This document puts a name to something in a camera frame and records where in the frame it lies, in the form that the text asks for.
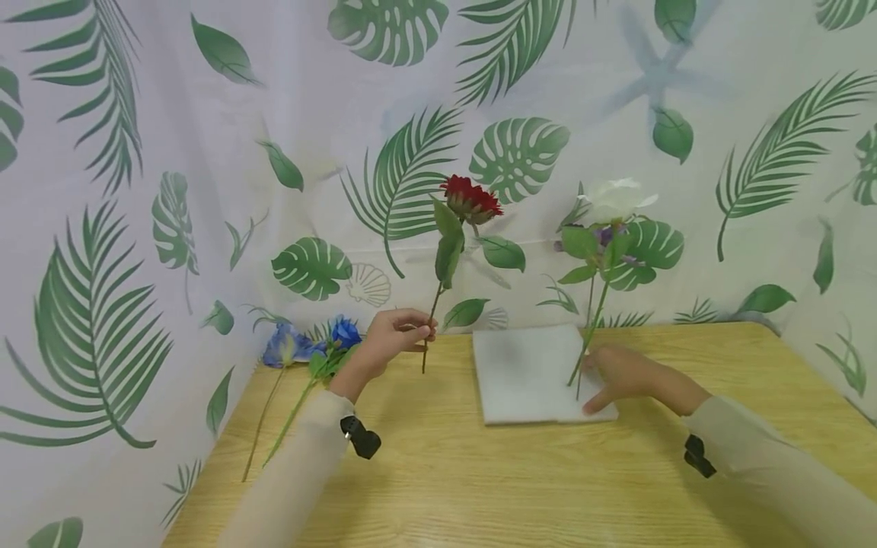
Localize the person's left forearm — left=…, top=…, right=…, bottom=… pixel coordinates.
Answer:
left=218, top=388, right=359, bottom=548

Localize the person's left hand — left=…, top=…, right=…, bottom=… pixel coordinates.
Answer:
left=329, top=307, right=439, bottom=405

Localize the light blue artificial flower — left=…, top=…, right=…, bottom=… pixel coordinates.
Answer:
left=241, top=323, right=327, bottom=483

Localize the white artificial flower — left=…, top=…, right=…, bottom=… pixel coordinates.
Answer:
left=556, top=178, right=659, bottom=388

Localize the white foam block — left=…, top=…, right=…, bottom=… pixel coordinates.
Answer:
left=471, top=325, right=620, bottom=426

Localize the purple artificial flower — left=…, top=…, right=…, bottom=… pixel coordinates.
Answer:
left=553, top=221, right=645, bottom=402

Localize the person's right hand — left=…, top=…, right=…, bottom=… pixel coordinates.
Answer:
left=582, top=342, right=711, bottom=419

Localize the black wrist band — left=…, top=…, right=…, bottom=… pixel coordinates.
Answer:
left=340, top=415, right=383, bottom=460
left=684, top=434, right=718, bottom=480

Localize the red artificial flower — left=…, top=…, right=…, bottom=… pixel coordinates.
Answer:
left=421, top=174, right=528, bottom=375

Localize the dark blue artificial flower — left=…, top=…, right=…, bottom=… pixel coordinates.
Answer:
left=262, top=315, right=364, bottom=468

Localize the person's right forearm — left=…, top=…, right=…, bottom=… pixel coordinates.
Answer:
left=681, top=396, right=877, bottom=548

